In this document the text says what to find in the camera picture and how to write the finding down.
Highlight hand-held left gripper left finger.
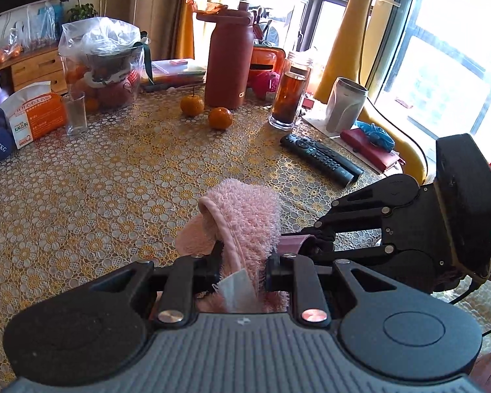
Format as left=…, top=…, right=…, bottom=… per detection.
left=91, top=241, right=224, bottom=329

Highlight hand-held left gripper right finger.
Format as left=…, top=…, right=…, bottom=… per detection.
left=265, top=253, right=394, bottom=329

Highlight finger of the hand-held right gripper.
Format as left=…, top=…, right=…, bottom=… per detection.
left=313, top=174, right=421, bottom=232
left=278, top=231, right=396, bottom=269

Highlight mauve strap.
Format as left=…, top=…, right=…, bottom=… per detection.
left=279, top=234, right=317, bottom=255

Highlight fluffy pink cloth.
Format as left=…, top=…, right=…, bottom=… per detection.
left=176, top=178, right=290, bottom=314

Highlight slim black remote control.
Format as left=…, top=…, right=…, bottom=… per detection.
left=336, top=159, right=366, bottom=181

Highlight dark red wallet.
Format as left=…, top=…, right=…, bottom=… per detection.
left=340, top=128, right=406, bottom=173

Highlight blue cloth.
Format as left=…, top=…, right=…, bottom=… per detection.
left=354, top=121, right=395, bottom=152

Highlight white paper sheet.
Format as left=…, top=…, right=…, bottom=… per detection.
left=301, top=100, right=355, bottom=140

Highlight grey metal tumbler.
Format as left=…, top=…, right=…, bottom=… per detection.
left=325, top=76, right=369, bottom=133

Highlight glass bottle of dark tea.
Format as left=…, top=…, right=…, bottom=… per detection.
left=268, top=51, right=314, bottom=131

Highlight round tangerine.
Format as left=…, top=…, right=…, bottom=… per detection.
left=208, top=107, right=233, bottom=130

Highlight pink round object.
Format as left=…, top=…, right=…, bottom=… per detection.
left=251, top=71, right=281, bottom=101

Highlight tangerine with stem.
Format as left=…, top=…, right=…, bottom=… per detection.
left=180, top=87, right=206, bottom=117

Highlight yellow curtain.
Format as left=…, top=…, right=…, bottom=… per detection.
left=313, top=0, right=412, bottom=103

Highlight orange box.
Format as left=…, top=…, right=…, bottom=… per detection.
left=249, top=45, right=287, bottom=88

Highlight clear drinking glass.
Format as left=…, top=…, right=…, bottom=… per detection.
left=61, top=91, right=88, bottom=137

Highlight large terracotta water bottle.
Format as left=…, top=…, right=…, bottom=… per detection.
left=195, top=2, right=255, bottom=110

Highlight clear plastic bag of fruit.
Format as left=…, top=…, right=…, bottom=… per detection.
left=58, top=16, right=151, bottom=112

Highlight orange and white tissue pack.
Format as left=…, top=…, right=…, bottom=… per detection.
left=0, top=82, right=68, bottom=151

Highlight wooden cabinet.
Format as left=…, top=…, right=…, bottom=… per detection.
left=0, top=43, right=68, bottom=95

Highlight clear plastic bags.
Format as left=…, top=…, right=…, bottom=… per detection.
left=8, top=1, right=66, bottom=52

